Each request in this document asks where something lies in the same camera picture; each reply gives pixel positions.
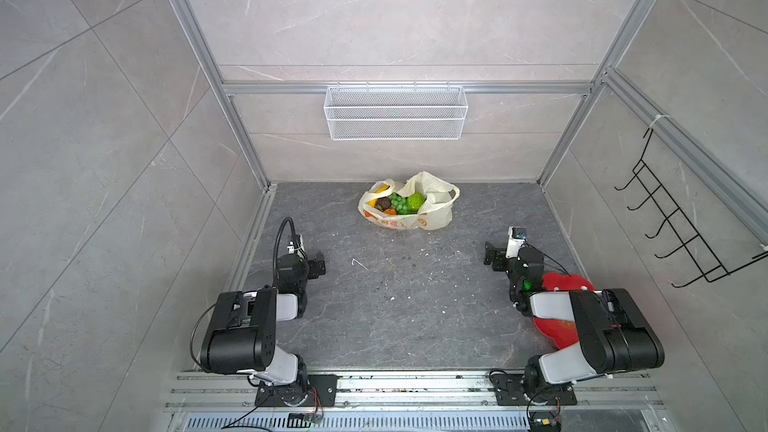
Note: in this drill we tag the light green fake fruit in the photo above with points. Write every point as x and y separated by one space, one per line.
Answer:
415 201

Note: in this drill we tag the black wire hook rack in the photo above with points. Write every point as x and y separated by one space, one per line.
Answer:
687 238

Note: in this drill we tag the aluminium rail frame front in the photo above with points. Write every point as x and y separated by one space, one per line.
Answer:
413 400

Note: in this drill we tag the green fake grapes bunch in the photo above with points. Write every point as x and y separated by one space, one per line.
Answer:
400 204

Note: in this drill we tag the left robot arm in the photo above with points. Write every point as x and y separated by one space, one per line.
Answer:
241 338

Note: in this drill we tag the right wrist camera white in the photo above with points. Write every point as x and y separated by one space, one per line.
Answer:
517 238

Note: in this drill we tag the dark brown fake fruit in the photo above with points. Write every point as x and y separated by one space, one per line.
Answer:
383 204

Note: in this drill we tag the yellow fake banana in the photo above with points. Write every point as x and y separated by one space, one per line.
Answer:
373 202

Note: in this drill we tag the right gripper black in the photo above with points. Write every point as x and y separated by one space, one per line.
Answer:
495 256

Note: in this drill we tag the cream plastic bag fruit print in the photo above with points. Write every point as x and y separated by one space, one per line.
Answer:
435 214

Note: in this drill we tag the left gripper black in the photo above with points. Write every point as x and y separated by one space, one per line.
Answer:
315 264

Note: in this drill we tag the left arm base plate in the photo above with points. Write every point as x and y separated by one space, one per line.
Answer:
305 392

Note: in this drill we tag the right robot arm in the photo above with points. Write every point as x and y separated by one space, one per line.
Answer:
612 334

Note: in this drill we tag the white wire mesh basket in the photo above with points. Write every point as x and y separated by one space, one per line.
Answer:
389 112

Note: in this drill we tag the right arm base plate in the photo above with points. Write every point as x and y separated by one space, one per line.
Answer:
516 389

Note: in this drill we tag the red flower-shaped plastic plate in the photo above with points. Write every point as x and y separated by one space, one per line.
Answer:
563 333

